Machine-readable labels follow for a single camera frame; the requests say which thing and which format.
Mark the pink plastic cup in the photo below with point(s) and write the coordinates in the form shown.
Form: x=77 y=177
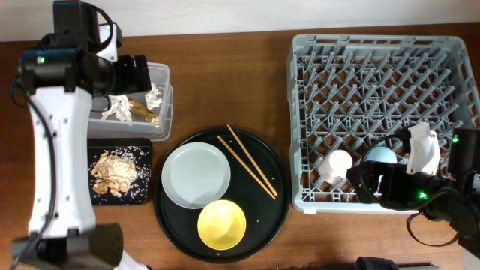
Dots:
x=334 y=166

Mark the blue plastic cup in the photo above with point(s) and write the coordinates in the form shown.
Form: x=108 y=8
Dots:
x=382 y=154

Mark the grey dishwasher rack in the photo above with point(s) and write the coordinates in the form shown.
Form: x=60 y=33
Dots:
x=348 y=91

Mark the round black tray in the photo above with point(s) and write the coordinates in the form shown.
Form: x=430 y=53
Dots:
x=265 y=216

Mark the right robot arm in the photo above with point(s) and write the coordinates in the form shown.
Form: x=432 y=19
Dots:
x=417 y=187

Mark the white round plate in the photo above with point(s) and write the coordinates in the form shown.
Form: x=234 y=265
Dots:
x=195 y=175

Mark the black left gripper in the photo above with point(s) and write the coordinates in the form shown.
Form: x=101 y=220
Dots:
x=132 y=83

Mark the food scraps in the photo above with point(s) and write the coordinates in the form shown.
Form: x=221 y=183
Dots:
x=122 y=173

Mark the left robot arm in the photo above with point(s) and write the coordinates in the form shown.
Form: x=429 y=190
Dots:
x=59 y=78

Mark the yellow bowl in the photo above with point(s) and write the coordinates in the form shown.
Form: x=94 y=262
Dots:
x=221 y=225

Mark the white napkin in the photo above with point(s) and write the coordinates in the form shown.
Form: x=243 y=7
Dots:
x=119 y=107
x=153 y=97

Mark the black rectangular tray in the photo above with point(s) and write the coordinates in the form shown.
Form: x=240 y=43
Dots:
x=96 y=146

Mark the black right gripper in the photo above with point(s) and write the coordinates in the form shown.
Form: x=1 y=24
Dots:
x=391 y=174

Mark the black object at bottom edge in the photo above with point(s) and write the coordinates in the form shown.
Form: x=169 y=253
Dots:
x=373 y=263

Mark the clear plastic bin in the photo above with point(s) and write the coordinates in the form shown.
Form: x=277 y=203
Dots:
x=138 y=127

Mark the lower wooden chopstick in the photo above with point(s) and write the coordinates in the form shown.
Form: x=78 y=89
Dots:
x=243 y=164

